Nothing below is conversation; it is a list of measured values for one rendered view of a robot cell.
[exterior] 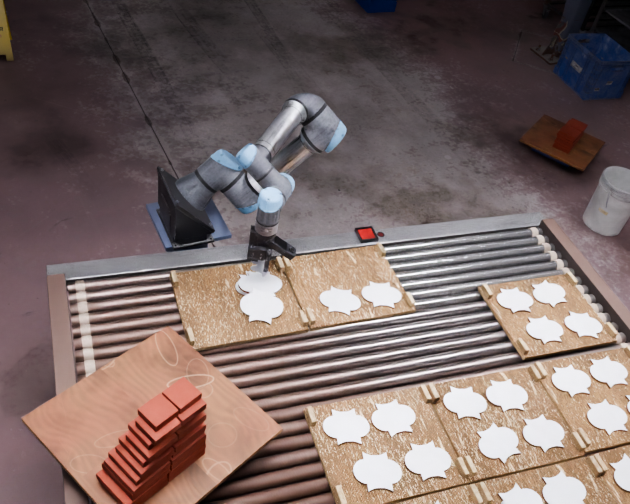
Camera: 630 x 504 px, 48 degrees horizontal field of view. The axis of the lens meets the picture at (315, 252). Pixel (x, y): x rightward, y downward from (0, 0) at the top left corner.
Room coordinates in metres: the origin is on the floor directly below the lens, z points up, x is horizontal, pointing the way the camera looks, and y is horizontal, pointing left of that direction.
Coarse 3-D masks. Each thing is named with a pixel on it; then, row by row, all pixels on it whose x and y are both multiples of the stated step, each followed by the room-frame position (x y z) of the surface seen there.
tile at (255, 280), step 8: (240, 280) 1.72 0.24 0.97; (248, 280) 1.73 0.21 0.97; (256, 280) 1.74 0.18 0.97; (264, 280) 1.74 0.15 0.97; (272, 280) 1.75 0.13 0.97; (240, 288) 1.69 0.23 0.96; (248, 288) 1.69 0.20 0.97; (256, 288) 1.70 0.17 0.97; (264, 288) 1.71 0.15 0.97; (272, 288) 1.71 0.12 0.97
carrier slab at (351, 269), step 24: (312, 264) 1.91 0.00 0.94; (336, 264) 1.94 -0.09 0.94; (360, 264) 1.97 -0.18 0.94; (384, 264) 1.99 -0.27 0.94; (312, 288) 1.79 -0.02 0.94; (336, 288) 1.81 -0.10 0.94; (360, 288) 1.84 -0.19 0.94; (336, 312) 1.70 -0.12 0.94; (360, 312) 1.72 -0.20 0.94; (384, 312) 1.74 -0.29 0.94; (408, 312) 1.78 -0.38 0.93
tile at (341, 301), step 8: (320, 296) 1.75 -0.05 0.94; (328, 296) 1.76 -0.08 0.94; (336, 296) 1.77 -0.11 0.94; (344, 296) 1.77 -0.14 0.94; (352, 296) 1.78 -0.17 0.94; (328, 304) 1.72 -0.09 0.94; (336, 304) 1.73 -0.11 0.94; (344, 304) 1.73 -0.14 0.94; (352, 304) 1.74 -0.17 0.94; (360, 304) 1.75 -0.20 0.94; (328, 312) 1.69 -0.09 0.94; (344, 312) 1.70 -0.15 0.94
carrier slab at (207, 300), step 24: (240, 264) 1.83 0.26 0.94; (192, 288) 1.67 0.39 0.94; (216, 288) 1.69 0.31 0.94; (288, 288) 1.76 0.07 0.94; (192, 312) 1.56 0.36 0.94; (216, 312) 1.58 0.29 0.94; (240, 312) 1.60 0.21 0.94; (288, 312) 1.65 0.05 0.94; (216, 336) 1.48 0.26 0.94; (240, 336) 1.50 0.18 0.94; (264, 336) 1.52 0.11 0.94
